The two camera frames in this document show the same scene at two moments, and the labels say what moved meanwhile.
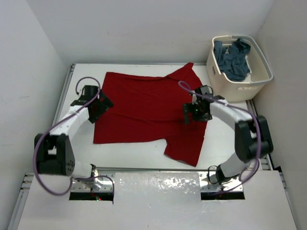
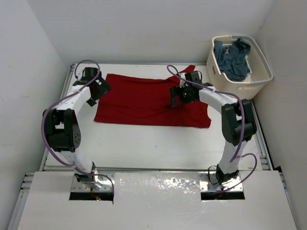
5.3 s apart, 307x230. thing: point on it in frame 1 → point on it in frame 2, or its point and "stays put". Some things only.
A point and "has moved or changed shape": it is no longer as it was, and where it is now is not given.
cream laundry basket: (249, 88) stays put
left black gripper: (104, 104) → (103, 88)
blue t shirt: (231, 59) stays put
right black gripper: (206, 117) → (175, 91)
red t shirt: (149, 109) has moved or changed shape
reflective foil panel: (157, 188) stays put
